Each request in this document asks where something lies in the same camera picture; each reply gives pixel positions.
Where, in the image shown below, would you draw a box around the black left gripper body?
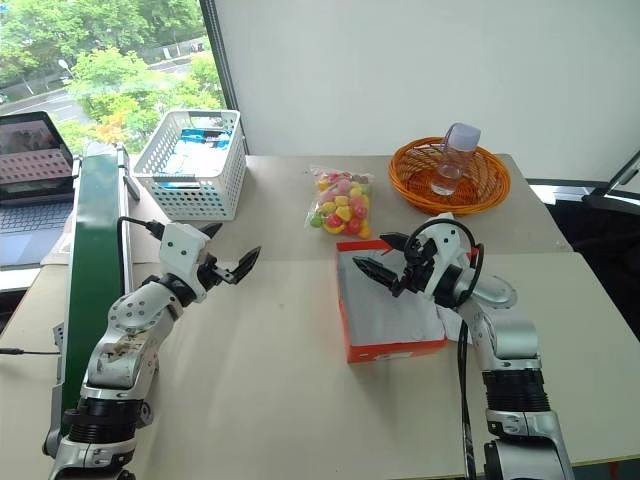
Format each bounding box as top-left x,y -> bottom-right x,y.
196,255 -> 237,294

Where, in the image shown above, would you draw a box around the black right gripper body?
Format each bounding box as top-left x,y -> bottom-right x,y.
391,237 -> 442,300

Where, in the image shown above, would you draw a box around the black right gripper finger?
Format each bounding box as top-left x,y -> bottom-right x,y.
379,231 -> 412,253
352,256 -> 401,291

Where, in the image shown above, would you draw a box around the orange cardboard box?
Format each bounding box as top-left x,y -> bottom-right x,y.
335,238 -> 450,365

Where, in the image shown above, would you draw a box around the green conveyor belt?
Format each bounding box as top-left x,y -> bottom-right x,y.
43,143 -> 142,459

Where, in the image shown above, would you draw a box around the white perforated plastic basket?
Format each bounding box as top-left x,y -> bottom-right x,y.
133,109 -> 248,223

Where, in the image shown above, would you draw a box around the bag of colourful candies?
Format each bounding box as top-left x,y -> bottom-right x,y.
301,166 -> 376,238

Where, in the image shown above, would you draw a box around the blue white packets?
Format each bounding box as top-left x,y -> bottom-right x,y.
160,125 -> 234,190

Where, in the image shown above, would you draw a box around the orange wicker basket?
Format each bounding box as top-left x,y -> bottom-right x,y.
388,136 -> 513,217

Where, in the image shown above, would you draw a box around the clear bottle with purple cap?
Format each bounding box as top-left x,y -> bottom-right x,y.
430,122 -> 483,197

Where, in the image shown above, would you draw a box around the open laptop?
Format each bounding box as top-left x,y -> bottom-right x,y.
0,110 -> 77,272

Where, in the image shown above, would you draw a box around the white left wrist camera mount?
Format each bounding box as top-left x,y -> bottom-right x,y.
159,222 -> 212,304

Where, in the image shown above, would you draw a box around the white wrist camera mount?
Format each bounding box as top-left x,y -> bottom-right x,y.
422,213 -> 474,302
159,222 -> 212,304

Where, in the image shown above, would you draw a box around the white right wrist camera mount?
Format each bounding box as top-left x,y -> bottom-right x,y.
422,213 -> 474,302

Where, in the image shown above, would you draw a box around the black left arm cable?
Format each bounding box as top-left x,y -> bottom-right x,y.
116,215 -> 167,251

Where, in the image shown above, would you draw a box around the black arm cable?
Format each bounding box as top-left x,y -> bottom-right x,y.
116,215 -> 167,251
402,216 -> 486,480

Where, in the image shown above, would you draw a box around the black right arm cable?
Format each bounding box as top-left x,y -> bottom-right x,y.
402,216 -> 486,480

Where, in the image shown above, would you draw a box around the dark window frame post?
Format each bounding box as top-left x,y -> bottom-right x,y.
198,0 -> 242,112

